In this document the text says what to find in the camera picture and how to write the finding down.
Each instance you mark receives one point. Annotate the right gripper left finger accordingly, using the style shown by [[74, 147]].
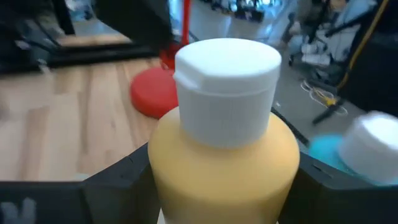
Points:
[[124, 193]]

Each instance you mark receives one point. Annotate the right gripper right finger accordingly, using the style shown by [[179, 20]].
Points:
[[326, 202]]

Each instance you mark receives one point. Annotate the large light blue paint bottle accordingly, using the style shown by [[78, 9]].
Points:
[[370, 146]]

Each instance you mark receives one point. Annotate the large yellow paint bottle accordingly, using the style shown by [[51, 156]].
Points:
[[224, 174]]

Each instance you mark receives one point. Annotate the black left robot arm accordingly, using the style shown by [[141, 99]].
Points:
[[136, 21]]

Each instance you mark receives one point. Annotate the red desk lamp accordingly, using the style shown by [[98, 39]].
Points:
[[152, 93]]

